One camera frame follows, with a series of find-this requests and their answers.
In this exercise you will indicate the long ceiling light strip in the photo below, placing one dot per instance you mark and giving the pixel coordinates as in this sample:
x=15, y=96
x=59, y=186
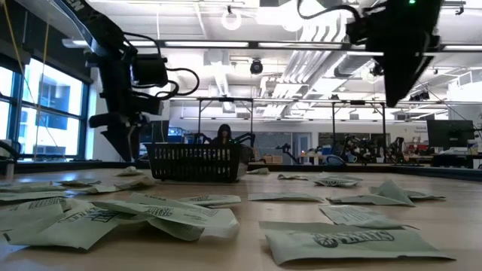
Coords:
x=207, y=44

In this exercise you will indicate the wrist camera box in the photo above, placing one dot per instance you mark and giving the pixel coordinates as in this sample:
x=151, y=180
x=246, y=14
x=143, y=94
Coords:
x=357, y=32
x=148, y=69

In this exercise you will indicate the black ceiling camera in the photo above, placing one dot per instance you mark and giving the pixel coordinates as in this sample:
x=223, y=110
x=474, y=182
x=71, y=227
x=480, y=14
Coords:
x=256, y=67
x=376, y=69

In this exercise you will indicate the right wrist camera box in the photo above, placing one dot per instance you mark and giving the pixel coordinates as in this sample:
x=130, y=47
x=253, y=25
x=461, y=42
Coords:
x=357, y=32

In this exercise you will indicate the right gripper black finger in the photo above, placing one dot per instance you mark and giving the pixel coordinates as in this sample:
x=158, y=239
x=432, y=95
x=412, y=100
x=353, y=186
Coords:
x=413, y=71
x=393, y=79

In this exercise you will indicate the blue framed window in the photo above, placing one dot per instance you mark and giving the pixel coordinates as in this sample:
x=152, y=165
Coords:
x=49, y=131

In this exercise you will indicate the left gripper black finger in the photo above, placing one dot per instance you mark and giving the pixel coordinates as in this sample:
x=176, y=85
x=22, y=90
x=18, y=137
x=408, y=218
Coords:
x=135, y=139
x=119, y=141

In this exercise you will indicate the black computer monitor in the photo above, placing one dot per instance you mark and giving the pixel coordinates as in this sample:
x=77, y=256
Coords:
x=450, y=133
x=160, y=131

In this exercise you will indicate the black slotted plastic basket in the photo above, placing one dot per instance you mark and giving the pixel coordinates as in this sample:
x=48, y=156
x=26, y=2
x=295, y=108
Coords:
x=196, y=163

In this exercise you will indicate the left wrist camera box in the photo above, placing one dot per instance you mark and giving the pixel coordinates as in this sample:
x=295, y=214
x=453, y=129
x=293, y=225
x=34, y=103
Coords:
x=148, y=69

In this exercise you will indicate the person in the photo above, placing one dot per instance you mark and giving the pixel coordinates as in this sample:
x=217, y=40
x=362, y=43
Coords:
x=224, y=133

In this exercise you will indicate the black background frame stand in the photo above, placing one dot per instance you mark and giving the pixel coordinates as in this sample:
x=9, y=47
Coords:
x=226, y=99
x=333, y=124

